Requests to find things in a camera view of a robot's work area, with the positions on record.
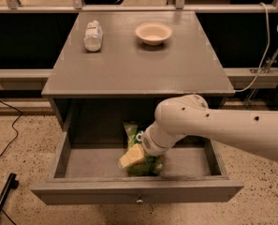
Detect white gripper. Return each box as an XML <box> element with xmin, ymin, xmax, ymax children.
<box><xmin>118</xmin><ymin>122</ymin><xmax>184</xmax><ymax>169</ymax></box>

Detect green rice chip bag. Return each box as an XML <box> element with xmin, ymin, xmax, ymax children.
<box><xmin>124</xmin><ymin>121</ymin><xmax>164</xmax><ymax>176</ymax></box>

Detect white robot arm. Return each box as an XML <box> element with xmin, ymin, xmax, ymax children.
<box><xmin>119</xmin><ymin>95</ymin><xmax>278</xmax><ymax>168</ymax></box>

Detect grey open drawer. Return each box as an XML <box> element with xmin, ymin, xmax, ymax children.
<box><xmin>30</xmin><ymin>97</ymin><xmax>245</xmax><ymax>206</ymax></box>

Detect grey wooden cabinet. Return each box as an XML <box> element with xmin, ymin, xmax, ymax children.
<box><xmin>40</xmin><ymin>10</ymin><xmax>236</xmax><ymax>131</ymax></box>

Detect white plastic bottle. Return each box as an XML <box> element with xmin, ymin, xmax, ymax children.
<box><xmin>83</xmin><ymin>21</ymin><xmax>103</xmax><ymax>52</ymax></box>

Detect white paper bowl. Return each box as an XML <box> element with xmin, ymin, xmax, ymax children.
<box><xmin>135</xmin><ymin>22</ymin><xmax>172</xmax><ymax>46</ymax></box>

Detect black stand leg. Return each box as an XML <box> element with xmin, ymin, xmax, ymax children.
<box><xmin>0</xmin><ymin>172</ymin><xmax>19</xmax><ymax>214</ymax></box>

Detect black floor cable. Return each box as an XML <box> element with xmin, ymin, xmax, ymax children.
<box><xmin>0</xmin><ymin>89</ymin><xmax>23</xmax><ymax>159</ymax></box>

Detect white cable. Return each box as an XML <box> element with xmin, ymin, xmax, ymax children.
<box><xmin>234</xmin><ymin>2</ymin><xmax>271</xmax><ymax>94</ymax></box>

